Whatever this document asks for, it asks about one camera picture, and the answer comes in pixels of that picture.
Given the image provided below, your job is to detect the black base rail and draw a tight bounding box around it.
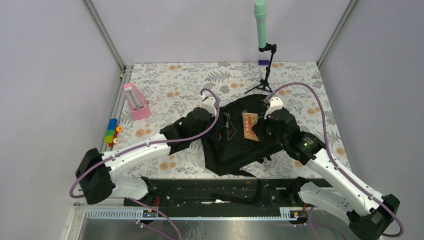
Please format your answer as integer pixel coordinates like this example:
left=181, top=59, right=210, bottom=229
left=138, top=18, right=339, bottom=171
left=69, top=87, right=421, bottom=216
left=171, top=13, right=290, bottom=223
left=123, top=177, right=319, bottom=219

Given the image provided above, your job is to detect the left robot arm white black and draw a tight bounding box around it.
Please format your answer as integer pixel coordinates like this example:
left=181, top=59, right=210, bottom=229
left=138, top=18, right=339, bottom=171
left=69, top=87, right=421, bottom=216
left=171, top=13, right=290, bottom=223
left=69, top=107, right=219, bottom=206

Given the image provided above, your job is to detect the purple cable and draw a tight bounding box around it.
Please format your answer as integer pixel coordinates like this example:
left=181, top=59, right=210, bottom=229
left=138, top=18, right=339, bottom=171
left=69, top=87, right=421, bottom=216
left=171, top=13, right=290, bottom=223
left=263, top=82, right=405, bottom=240
left=68, top=87, right=222, bottom=240

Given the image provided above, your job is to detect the black student backpack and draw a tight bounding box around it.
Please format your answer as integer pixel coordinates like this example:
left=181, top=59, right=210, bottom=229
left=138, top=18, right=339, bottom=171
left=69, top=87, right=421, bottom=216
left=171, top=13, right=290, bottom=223
left=200, top=94, right=286, bottom=205

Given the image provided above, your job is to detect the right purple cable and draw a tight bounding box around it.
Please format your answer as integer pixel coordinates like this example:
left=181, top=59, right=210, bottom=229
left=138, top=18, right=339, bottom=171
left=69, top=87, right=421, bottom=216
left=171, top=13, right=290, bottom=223
left=263, top=82, right=405, bottom=240

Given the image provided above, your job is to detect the pink metronome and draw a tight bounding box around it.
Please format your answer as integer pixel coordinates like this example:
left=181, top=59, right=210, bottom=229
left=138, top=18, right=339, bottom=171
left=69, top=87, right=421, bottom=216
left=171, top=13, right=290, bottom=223
left=123, top=83, right=152, bottom=121

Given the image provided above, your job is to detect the orange snack packet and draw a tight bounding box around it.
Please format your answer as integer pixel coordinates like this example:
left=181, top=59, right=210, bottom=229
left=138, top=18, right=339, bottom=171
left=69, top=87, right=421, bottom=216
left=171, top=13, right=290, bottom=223
left=241, top=111, right=260, bottom=142

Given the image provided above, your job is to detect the colourful toy block train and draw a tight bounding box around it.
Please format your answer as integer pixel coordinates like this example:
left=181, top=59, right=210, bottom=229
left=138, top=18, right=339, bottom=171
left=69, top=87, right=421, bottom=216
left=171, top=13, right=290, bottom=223
left=103, top=118, right=123, bottom=148

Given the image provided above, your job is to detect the floral table mat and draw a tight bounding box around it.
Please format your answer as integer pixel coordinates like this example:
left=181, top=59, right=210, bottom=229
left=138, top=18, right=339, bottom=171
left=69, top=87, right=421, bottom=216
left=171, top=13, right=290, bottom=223
left=114, top=61, right=350, bottom=179

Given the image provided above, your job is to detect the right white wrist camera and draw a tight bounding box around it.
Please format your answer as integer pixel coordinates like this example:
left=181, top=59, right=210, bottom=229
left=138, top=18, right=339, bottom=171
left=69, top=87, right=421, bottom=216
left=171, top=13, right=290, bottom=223
left=264, top=97, right=284, bottom=119

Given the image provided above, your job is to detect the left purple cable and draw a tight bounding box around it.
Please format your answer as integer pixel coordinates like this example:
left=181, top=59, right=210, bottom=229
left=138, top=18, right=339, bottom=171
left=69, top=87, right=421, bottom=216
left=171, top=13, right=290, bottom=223
left=68, top=87, right=222, bottom=240

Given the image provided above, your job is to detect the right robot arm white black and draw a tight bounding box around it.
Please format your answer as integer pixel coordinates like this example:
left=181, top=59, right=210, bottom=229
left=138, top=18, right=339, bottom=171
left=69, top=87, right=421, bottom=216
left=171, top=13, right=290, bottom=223
left=252, top=108, right=400, bottom=240

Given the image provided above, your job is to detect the black tripod microphone stand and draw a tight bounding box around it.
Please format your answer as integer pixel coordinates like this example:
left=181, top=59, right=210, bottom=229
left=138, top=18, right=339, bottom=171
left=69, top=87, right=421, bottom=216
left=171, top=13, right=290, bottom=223
left=244, top=43, right=277, bottom=94

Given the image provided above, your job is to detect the green microphone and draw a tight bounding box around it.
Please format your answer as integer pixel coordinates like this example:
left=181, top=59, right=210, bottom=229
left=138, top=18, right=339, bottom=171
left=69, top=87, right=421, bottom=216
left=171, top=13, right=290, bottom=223
left=253, top=0, right=267, bottom=49

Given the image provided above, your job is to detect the small blue block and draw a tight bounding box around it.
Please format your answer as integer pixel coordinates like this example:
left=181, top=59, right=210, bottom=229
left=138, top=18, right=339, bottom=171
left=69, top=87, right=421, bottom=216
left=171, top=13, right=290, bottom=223
left=258, top=60, right=269, bottom=66

